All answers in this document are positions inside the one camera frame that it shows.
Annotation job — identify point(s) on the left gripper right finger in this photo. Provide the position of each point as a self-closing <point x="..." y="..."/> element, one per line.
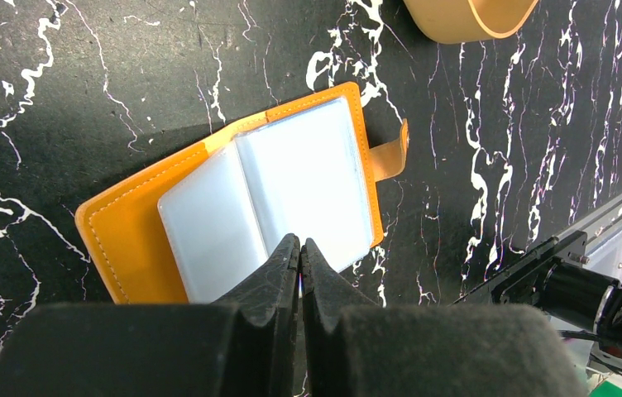
<point x="355" y="347"/>

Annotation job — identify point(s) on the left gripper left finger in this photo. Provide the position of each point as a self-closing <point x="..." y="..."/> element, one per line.
<point x="240" y="345"/>

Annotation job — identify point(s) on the tan oval tray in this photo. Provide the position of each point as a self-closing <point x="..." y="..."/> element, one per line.
<point x="461" y="21"/>

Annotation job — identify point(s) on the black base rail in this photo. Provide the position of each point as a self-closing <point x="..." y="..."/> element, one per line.
<point x="559" y="277"/>

